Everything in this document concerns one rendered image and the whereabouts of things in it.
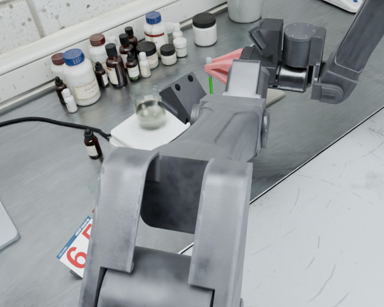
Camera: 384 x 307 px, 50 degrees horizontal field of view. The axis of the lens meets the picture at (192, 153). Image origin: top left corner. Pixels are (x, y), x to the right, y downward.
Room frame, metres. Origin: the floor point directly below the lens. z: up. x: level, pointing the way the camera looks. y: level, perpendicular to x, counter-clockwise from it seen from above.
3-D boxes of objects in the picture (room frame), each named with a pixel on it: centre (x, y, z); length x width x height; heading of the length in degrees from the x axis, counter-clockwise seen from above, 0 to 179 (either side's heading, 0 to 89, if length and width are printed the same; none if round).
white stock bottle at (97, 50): (0.97, 0.21, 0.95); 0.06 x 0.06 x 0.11
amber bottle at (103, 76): (0.91, 0.21, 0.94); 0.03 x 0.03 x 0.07
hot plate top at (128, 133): (0.61, 0.08, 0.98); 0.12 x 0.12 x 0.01; 43
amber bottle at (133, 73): (0.93, 0.13, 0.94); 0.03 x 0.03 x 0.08
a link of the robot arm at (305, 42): (0.63, -0.24, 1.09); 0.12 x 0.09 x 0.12; 65
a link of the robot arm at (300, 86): (0.64, -0.21, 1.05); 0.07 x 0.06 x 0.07; 65
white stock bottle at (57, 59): (0.91, 0.30, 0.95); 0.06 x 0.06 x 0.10
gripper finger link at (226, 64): (0.71, -0.09, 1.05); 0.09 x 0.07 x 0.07; 65
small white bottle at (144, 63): (0.93, 0.10, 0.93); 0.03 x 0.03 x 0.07
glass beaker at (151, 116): (0.63, 0.07, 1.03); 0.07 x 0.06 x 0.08; 44
